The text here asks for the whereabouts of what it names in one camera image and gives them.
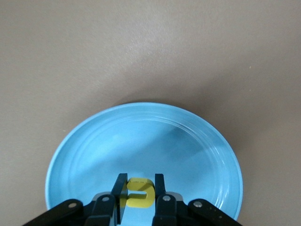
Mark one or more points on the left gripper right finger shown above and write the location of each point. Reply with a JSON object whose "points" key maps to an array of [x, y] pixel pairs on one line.
{"points": [[169, 212]]}

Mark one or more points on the blue plate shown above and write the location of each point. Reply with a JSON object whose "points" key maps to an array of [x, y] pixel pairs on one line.
{"points": [[164, 146]]}

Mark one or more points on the yellow foam letter n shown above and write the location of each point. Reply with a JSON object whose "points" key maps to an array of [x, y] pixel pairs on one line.
{"points": [[149, 195]]}

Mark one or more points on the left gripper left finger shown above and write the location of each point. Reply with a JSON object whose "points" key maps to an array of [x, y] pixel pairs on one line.
{"points": [[70, 212]]}

